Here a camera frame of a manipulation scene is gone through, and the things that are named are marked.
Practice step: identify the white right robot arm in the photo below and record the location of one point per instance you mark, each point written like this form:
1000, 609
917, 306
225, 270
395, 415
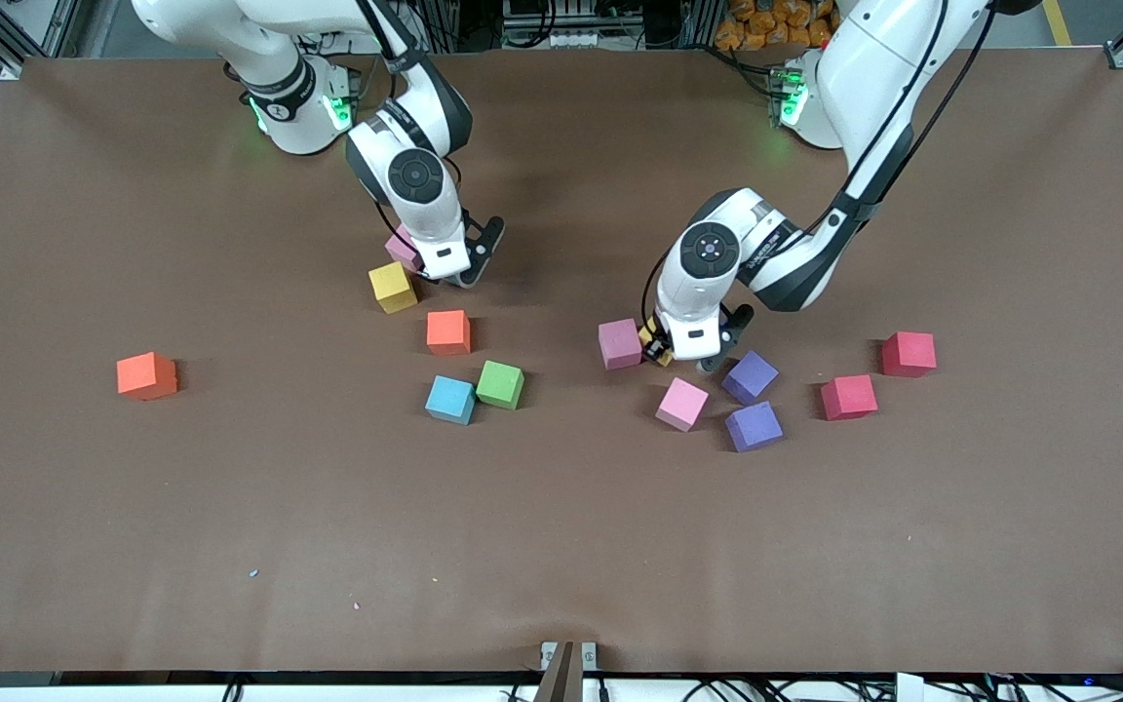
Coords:
430, 205

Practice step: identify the white power strip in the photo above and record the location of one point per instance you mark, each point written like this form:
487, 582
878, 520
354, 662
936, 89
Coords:
571, 41

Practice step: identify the yellow foam block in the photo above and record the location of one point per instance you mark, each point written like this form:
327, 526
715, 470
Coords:
393, 288
667, 360

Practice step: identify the red foam block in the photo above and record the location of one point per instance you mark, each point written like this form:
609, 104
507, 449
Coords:
909, 354
849, 398

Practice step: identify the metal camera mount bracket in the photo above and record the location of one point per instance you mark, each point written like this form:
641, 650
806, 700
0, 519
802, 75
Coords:
561, 673

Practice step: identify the blue foam block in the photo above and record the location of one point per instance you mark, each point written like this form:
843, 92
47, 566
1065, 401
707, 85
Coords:
450, 401

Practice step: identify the bright pink foam block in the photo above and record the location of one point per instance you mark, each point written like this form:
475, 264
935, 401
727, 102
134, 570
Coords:
681, 405

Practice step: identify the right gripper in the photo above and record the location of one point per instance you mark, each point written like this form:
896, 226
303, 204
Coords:
434, 281

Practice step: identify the dusty pink foam block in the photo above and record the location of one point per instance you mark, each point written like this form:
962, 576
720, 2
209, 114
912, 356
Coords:
620, 344
401, 252

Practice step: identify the purple foam block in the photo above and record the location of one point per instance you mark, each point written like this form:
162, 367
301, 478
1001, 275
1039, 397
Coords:
752, 380
754, 427

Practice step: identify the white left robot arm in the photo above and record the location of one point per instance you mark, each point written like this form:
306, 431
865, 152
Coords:
708, 283

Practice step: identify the green foam block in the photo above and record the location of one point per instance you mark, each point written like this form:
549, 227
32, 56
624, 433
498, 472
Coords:
500, 385

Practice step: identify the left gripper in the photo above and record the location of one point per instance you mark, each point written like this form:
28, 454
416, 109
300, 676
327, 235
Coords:
657, 344

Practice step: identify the pile of orange items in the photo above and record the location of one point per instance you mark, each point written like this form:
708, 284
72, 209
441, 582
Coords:
766, 24

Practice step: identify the paper table cover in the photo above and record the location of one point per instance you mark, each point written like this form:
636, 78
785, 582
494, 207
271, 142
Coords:
230, 507

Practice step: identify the orange foam block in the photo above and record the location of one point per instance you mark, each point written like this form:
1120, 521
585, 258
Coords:
145, 377
448, 332

